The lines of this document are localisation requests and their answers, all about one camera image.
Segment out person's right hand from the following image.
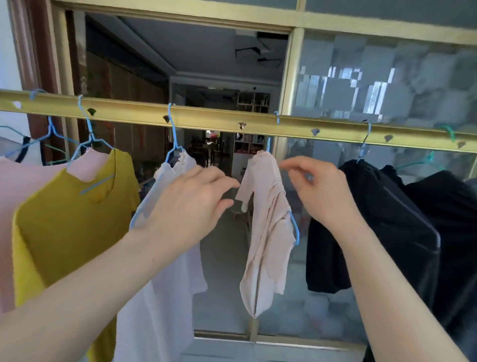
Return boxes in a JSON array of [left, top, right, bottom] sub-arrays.
[[279, 156, 369, 240]]

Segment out person's left hand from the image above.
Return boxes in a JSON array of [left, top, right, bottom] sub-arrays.
[[143, 165, 240, 255]]

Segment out black sheer blouse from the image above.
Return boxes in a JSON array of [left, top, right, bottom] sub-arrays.
[[305, 159, 442, 362]]

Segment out pale pink blouse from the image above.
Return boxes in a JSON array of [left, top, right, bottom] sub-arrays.
[[235, 150, 300, 320]]

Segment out sheer white lace-collar shirt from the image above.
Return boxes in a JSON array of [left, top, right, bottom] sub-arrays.
[[113, 151, 208, 362]]

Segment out gold clothes rail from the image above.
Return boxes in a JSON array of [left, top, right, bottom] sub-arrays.
[[0, 89, 477, 154]]

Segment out mustard yellow t-shirt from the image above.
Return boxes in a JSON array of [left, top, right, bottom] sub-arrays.
[[11, 149, 142, 362]]

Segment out black shorts with logo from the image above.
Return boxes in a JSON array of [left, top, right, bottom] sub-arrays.
[[380, 164, 477, 362]]

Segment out pink t-shirt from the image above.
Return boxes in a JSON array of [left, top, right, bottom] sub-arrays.
[[0, 147, 111, 315]]

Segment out teal wire hanger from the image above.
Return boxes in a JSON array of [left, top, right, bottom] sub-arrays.
[[0, 125, 71, 166], [395, 125, 458, 171]]

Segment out person's right forearm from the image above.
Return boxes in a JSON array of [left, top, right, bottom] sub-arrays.
[[341, 220, 469, 362]]

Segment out person's left forearm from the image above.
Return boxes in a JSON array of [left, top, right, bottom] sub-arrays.
[[0, 229, 194, 362]]

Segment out ceiling lamp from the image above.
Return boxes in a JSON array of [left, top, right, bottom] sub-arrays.
[[234, 31, 290, 69]]

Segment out gold framed glass door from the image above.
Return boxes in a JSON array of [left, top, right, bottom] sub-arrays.
[[52, 0, 477, 351]]

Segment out indoor wall shelf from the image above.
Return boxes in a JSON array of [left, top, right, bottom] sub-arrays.
[[231, 91, 271, 181]]

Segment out brown door frame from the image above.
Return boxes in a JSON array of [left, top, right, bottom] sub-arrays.
[[7, 0, 88, 166]]

